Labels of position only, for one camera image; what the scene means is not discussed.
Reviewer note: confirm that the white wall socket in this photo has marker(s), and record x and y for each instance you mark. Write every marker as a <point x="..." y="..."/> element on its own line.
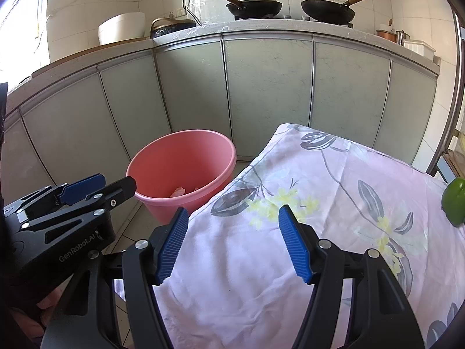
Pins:
<point x="177" y="12"/>

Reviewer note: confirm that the steel cup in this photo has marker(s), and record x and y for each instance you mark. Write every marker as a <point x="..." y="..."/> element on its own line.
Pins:
<point x="401" y="38"/>

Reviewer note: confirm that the lidded black wok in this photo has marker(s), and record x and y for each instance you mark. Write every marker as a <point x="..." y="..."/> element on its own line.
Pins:
<point x="254" y="3"/>

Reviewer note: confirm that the copper pot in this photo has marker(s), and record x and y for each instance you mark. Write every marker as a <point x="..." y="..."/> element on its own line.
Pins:
<point x="385" y="36"/>

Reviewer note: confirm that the metal kitchen rack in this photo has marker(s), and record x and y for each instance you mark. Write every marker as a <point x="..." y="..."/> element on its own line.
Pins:
<point x="457" y="80"/>

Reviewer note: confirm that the green bell pepper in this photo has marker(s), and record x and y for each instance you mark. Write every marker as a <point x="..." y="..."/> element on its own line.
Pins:
<point x="454" y="200"/>

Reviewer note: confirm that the person's left hand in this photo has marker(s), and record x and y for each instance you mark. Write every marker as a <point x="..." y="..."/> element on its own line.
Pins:
<point x="47" y="303"/>

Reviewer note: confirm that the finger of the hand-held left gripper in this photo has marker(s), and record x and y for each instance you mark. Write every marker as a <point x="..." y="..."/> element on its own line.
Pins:
<point x="80" y="189"/>
<point x="116" y="191"/>

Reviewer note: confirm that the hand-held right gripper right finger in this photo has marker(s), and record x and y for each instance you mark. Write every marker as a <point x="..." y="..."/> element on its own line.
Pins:
<point x="294" y="247"/>

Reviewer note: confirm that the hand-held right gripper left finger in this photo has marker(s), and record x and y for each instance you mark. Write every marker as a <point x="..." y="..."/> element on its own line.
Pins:
<point x="172" y="247"/>

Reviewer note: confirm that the pink plastic bucket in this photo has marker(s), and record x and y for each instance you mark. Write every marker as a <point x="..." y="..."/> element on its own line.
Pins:
<point x="174" y="160"/>

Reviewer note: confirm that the grey kitchen counter cabinet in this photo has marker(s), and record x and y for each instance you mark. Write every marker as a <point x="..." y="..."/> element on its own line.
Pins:
<point x="261" y="80"/>

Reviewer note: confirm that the black electric cooker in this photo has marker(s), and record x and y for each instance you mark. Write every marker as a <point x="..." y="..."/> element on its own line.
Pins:
<point x="170" y="29"/>

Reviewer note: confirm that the open black wok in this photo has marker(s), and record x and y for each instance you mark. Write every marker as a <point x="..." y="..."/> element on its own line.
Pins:
<point x="327" y="9"/>

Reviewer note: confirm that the white rectangular container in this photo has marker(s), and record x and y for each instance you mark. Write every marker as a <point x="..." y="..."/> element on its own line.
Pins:
<point x="419" y="49"/>

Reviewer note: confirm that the floral white cloth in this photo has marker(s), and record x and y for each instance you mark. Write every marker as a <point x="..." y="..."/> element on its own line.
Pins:
<point x="327" y="160"/>

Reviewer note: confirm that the white plastic basin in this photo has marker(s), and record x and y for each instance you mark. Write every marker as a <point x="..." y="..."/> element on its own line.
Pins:
<point x="121" y="29"/>

